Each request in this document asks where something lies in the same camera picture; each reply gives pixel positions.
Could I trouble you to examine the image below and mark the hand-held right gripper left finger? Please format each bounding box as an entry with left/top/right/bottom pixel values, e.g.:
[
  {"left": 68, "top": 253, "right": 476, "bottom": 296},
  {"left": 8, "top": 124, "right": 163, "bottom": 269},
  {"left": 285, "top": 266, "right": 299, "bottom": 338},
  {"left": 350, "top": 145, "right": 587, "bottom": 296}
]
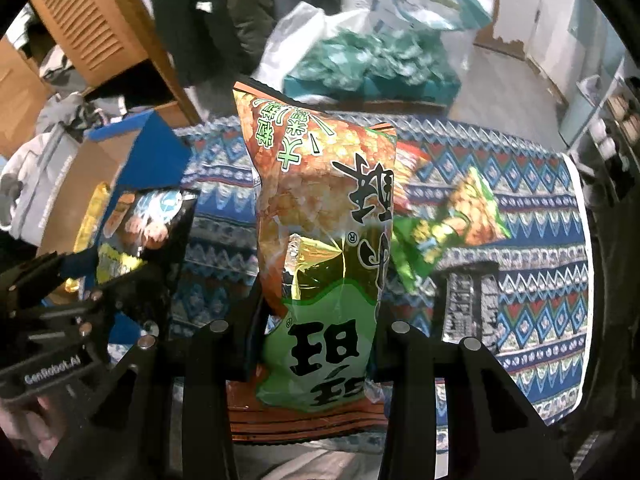
[{"left": 47, "top": 276, "right": 268, "bottom": 480}]

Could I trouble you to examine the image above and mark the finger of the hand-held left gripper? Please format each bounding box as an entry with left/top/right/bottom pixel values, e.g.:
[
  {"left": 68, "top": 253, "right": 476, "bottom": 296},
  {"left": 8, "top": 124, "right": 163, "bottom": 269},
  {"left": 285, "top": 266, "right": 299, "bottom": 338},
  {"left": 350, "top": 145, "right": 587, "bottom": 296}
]
[
  {"left": 0, "top": 251, "right": 104, "bottom": 295},
  {"left": 95, "top": 262, "right": 173, "bottom": 342}
]

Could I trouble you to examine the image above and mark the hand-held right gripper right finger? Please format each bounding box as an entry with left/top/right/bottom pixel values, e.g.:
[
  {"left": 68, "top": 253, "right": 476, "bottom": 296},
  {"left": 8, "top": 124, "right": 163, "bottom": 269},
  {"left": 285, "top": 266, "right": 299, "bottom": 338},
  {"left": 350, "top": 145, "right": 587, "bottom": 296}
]
[{"left": 371, "top": 305, "right": 576, "bottom": 480}]

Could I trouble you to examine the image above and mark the black snack packet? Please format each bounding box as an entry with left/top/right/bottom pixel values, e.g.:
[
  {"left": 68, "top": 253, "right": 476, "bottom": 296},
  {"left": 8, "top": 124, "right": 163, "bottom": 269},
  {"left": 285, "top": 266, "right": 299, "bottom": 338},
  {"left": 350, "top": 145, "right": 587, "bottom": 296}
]
[{"left": 96, "top": 187, "right": 202, "bottom": 288}]

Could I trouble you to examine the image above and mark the yellow snack packet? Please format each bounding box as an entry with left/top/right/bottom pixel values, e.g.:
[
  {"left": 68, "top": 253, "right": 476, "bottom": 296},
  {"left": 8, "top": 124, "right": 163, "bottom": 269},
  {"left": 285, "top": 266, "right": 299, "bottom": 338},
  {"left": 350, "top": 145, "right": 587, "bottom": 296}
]
[{"left": 74, "top": 181, "right": 112, "bottom": 253}]

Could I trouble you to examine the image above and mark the cardboard box with blue rim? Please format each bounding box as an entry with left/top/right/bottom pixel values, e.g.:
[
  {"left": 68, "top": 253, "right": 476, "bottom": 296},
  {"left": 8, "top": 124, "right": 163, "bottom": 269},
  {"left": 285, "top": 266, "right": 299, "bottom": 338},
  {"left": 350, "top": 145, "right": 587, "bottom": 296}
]
[{"left": 37, "top": 109, "right": 194, "bottom": 283}]

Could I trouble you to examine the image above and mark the large orange green snack bag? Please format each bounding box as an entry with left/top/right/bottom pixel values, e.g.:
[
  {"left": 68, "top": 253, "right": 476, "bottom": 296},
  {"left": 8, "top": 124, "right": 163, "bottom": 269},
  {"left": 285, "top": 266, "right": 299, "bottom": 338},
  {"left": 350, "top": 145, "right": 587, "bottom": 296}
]
[{"left": 232, "top": 80, "right": 399, "bottom": 414}]

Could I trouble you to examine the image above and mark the person's left hand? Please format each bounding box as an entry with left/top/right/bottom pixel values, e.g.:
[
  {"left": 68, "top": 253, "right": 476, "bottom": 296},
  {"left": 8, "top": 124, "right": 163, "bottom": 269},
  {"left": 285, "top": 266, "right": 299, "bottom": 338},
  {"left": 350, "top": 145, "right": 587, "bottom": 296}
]
[{"left": 0, "top": 391, "right": 68, "bottom": 462}]

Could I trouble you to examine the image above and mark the grey tote bag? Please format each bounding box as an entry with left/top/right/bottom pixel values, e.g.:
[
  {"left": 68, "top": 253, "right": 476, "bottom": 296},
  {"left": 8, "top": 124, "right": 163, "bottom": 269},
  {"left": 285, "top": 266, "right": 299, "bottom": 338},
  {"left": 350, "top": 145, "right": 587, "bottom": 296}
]
[{"left": 0, "top": 125, "right": 87, "bottom": 248}]

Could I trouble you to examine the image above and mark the orange snack packet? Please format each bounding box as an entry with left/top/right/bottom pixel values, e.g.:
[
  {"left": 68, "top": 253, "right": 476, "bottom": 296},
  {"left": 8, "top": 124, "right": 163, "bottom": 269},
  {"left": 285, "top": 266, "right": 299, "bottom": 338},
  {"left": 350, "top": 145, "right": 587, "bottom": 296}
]
[{"left": 226, "top": 400, "right": 389, "bottom": 447}]

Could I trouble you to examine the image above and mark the green snack packet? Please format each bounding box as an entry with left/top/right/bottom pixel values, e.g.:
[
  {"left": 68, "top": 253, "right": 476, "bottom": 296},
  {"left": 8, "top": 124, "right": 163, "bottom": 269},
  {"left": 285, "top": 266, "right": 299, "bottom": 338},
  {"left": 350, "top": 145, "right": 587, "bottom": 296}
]
[
  {"left": 439, "top": 165, "right": 512, "bottom": 249},
  {"left": 391, "top": 217, "right": 467, "bottom": 294}
]

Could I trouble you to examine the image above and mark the pile of grey clothes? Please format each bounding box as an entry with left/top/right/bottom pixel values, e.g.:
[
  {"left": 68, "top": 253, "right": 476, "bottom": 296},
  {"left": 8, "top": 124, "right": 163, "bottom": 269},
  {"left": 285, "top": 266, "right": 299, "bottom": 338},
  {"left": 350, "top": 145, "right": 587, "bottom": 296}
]
[{"left": 35, "top": 52, "right": 132, "bottom": 133}]

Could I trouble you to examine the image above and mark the blue patterned tablecloth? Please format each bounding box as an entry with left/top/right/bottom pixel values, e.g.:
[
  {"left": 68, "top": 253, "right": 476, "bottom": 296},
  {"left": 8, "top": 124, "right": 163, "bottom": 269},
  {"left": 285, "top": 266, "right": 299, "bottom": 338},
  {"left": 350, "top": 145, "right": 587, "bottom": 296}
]
[{"left": 167, "top": 112, "right": 594, "bottom": 457}]

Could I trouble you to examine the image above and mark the wooden wardrobe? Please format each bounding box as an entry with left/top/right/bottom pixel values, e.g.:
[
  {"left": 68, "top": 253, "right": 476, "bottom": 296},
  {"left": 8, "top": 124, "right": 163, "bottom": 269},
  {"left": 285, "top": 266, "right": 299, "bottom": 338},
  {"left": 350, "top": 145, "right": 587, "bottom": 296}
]
[{"left": 0, "top": 35, "right": 188, "bottom": 161}]

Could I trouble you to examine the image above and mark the louvered wooden wardrobe door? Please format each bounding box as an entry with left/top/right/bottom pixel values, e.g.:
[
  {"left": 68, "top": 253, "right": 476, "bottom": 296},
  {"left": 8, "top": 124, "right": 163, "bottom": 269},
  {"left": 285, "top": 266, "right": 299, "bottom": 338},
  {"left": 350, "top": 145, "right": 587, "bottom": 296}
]
[{"left": 29, "top": 0, "right": 152, "bottom": 88}]

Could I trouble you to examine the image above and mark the black hanging coat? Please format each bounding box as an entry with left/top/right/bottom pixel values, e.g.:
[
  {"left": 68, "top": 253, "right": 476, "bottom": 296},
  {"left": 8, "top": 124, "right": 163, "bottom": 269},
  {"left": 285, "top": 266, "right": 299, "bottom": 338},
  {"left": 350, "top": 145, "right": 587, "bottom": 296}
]
[{"left": 149, "top": 0, "right": 282, "bottom": 88}]

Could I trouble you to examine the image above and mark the white plastic bag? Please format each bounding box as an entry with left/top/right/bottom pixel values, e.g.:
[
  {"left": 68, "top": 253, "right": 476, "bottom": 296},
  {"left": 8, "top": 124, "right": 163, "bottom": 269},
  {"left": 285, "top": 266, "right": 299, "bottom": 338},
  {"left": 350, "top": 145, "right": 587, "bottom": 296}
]
[{"left": 254, "top": 1, "right": 352, "bottom": 97}]

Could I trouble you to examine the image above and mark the grey shoe rack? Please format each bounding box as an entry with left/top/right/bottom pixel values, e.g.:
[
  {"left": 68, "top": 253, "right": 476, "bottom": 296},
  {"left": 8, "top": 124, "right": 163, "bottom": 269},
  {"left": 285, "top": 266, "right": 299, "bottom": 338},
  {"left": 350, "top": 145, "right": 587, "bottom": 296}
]
[{"left": 559, "top": 72, "right": 640, "bottom": 188}]

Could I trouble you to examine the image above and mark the green crumpled bag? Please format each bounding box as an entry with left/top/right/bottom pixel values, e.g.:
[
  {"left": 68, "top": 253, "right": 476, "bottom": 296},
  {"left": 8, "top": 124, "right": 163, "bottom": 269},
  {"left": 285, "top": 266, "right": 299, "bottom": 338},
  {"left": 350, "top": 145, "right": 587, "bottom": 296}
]
[{"left": 284, "top": 26, "right": 462, "bottom": 104}]

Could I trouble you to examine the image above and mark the blue printed bag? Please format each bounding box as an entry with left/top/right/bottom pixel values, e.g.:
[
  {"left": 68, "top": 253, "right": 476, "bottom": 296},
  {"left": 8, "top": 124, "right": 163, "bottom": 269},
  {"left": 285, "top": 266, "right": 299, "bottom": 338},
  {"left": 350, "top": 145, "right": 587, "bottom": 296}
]
[{"left": 364, "top": 0, "right": 494, "bottom": 37}]

